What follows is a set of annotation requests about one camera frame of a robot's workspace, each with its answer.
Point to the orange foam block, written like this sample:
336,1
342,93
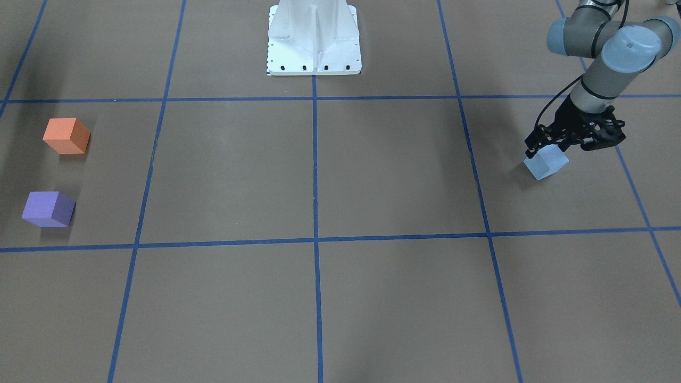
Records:
67,136

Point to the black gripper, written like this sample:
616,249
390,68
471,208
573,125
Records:
566,119

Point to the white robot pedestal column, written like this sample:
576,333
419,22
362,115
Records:
313,38

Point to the light blue foam block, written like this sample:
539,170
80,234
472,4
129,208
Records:
547,161

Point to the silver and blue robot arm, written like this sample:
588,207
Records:
620,51

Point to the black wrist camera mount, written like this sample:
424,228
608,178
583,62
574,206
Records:
601,130

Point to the purple foam block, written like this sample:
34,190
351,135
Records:
48,209

